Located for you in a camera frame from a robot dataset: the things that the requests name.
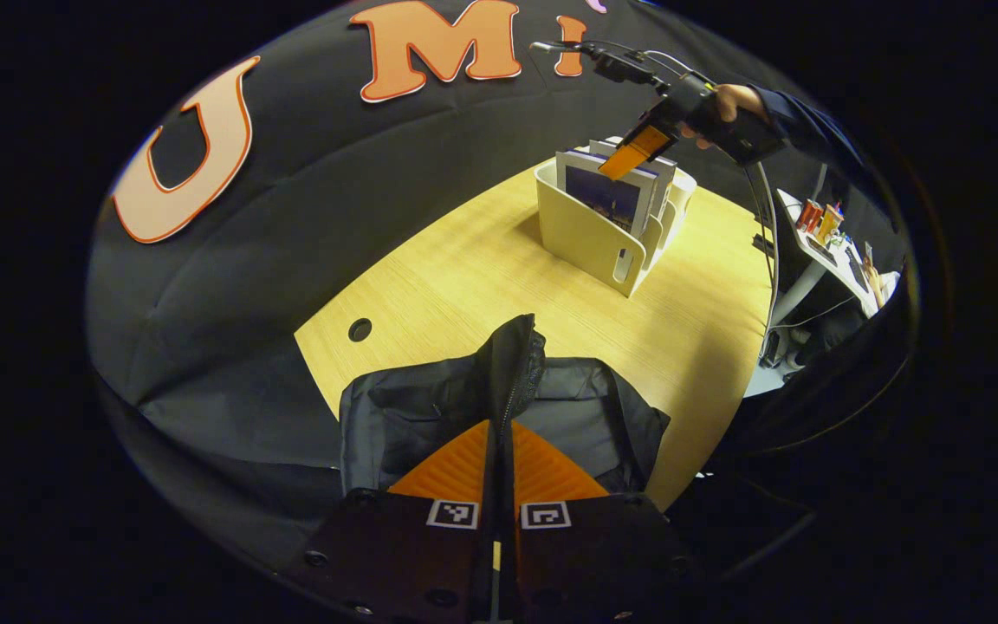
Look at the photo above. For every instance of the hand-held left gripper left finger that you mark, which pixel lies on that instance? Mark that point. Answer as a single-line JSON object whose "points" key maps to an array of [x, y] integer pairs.
{"points": [[395, 555]]}

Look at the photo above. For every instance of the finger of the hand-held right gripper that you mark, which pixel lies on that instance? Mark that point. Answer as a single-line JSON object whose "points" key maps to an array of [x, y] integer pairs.
{"points": [[633, 154]]}

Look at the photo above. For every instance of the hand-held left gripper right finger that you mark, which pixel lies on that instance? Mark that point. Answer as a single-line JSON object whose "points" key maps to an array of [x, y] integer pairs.
{"points": [[594, 555]]}

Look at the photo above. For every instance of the white bookshelf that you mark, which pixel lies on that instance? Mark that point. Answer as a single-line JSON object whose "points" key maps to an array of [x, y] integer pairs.
{"points": [[586, 234]]}

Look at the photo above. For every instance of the black schoolbag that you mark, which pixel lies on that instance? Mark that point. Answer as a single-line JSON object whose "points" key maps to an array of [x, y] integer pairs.
{"points": [[412, 407]]}

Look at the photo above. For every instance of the small red container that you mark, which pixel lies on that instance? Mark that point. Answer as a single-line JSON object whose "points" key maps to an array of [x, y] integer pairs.
{"points": [[808, 214]]}

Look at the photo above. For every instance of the small orange container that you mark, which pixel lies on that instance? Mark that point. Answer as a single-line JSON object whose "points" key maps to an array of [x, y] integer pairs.
{"points": [[830, 223]]}

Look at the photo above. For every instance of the black table bracket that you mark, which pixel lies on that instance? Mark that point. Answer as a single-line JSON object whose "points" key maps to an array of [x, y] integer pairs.
{"points": [[763, 244]]}

